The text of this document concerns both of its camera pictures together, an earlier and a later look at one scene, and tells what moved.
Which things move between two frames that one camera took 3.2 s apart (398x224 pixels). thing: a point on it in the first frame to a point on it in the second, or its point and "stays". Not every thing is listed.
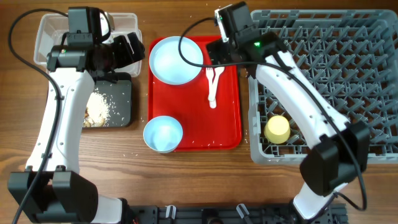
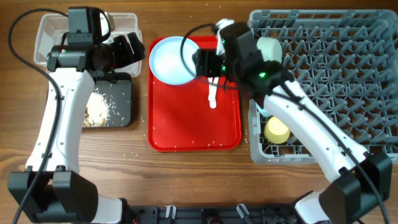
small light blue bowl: x=163 y=134 to x=263 y=111
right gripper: x=216 y=52 to x=200 y=63
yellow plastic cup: x=277 y=129 stays
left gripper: x=126 y=56 stays
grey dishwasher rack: x=351 y=57 stays
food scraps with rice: x=97 y=113 stays
